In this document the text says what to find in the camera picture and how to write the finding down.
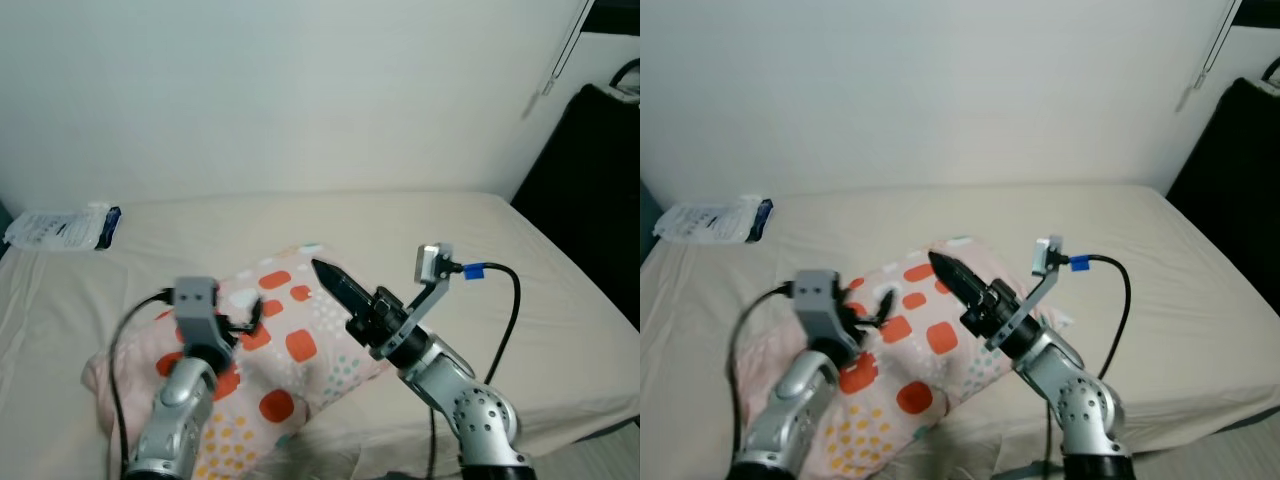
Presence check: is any bed with beige sheet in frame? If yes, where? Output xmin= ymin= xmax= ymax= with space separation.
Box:
xmin=640 ymin=183 xmax=1280 ymax=480
xmin=0 ymin=192 xmax=641 ymax=480

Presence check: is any dark window opening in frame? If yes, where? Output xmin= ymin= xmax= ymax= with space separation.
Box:
xmin=1233 ymin=0 xmax=1280 ymax=28
xmin=583 ymin=0 xmax=641 ymax=34

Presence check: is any pink pillow with coloured spots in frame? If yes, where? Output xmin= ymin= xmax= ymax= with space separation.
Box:
xmin=735 ymin=237 xmax=1071 ymax=480
xmin=82 ymin=243 xmax=401 ymax=480

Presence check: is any white hanging wall rod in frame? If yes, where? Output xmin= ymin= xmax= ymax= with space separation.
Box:
xmin=1188 ymin=0 xmax=1244 ymax=96
xmin=540 ymin=0 xmax=596 ymax=98

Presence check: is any white plastic packet blue edge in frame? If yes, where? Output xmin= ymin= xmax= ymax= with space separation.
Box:
xmin=653 ymin=195 xmax=774 ymax=244
xmin=3 ymin=203 xmax=123 ymax=251

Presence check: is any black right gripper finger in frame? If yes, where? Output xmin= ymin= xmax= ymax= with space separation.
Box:
xmin=928 ymin=249 xmax=990 ymax=312
xmin=312 ymin=257 xmax=374 ymax=320

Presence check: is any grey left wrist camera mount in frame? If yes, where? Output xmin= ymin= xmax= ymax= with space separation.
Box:
xmin=172 ymin=277 xmax=223 ymax=351
xmin=793 ymin=270 xmax=846 ymax=346

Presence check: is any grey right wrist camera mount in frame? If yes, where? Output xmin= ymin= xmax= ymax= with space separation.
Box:
xmin=368 ymin=242 xmax=458 ymax=361
xmin=985 ymin=235 xmax=1069 ymax=351

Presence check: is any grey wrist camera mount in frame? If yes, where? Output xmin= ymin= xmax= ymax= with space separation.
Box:
xmin=172 ymin=277 xmax=223 ymax=351
xmin=985 ymin=235 xmax=1069 ymax=351
xmin=793 ymin=270 xmax=846 ymax=346
xmin=368 ymin=242 xmax=458 ymax=361

